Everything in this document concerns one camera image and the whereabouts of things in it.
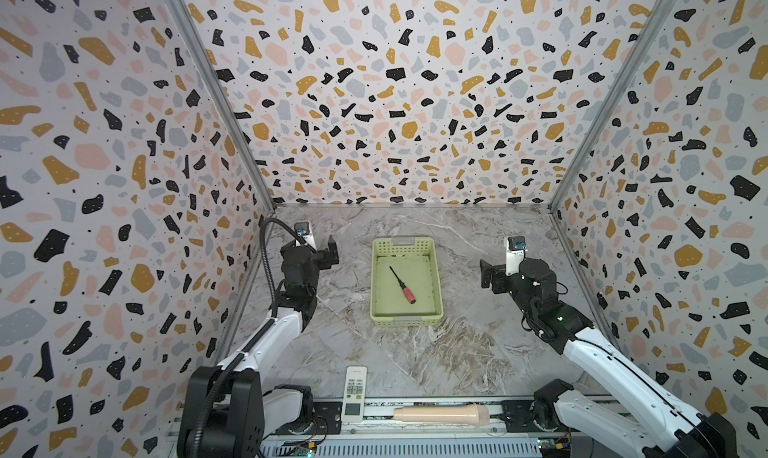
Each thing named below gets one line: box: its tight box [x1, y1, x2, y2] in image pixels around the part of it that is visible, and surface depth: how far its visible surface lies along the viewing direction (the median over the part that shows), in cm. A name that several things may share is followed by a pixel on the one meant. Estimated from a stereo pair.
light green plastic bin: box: [370, 237, 443, 327], surface depth 100 cm
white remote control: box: [341, 366, 368, 423], surface depth 78 cm
